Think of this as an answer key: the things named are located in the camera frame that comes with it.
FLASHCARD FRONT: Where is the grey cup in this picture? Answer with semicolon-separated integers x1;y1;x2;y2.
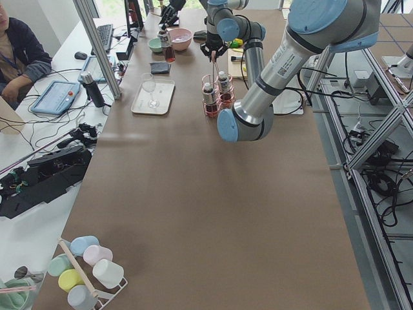
67;285;97;310

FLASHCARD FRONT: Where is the copper wire bottle basket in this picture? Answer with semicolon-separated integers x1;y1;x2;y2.
201;58;235;118

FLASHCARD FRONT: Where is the tea bottle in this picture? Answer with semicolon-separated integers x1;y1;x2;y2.
218;71;230;95
157;26;176;63
203;82;217;114

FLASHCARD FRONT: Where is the green bowl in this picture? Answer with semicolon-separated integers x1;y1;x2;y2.
148;37;163;53

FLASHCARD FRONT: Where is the white cup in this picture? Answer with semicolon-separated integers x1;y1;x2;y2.
92;259;124;289

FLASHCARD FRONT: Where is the pink bowl with ice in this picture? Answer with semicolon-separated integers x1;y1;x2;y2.
169;28;192;52

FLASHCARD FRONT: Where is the pink cup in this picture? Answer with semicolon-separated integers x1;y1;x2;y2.
83;245;113;267

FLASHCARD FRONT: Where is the white cup rack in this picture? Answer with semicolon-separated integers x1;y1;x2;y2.
58;238;128;309

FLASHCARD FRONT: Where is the blue teach pendant near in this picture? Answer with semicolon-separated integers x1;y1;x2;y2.
30;81;80;116

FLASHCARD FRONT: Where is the wooden cutting board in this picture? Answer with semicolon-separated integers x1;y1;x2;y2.
227;48;247;79

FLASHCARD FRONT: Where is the black keyboard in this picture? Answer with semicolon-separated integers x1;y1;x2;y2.
96;24;114;54

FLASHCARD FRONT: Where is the light blue cup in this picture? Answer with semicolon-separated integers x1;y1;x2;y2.
70;235;99;256

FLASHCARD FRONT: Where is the grey folded cloth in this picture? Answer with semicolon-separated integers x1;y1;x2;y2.
150;61;171;75

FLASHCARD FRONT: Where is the seated person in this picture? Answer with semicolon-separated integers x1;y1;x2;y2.
1;6;52;109

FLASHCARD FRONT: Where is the wine glass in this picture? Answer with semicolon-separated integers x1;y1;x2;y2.
141;73;159;109

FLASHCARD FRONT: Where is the aluminium frame post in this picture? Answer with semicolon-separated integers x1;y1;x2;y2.
73;0;121;99

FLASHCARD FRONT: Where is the tea bottle front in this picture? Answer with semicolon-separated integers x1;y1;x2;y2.
203;82;217;114

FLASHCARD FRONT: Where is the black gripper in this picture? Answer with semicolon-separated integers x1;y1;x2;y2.
200;32;228;58
159;5;179;26

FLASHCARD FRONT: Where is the black computer mouse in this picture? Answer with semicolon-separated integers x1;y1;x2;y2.
74;52;88;60

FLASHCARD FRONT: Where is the yellow cup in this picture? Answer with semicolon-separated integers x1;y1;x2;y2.
58;269;85;293

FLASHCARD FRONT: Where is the black device on side table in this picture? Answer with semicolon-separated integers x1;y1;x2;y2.
0;145;93;220

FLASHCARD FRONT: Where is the black thermos bottle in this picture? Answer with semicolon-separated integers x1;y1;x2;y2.
80;71;105;108

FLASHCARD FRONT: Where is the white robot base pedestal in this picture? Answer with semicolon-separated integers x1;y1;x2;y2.
272;90;304;115

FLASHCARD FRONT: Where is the cream rabbit tray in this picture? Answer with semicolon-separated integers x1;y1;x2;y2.
130;79;175;115

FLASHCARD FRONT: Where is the steel scoop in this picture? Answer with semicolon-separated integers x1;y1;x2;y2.
193;30;207;41

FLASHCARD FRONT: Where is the green cup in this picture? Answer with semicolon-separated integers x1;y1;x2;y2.
48;253;73;277

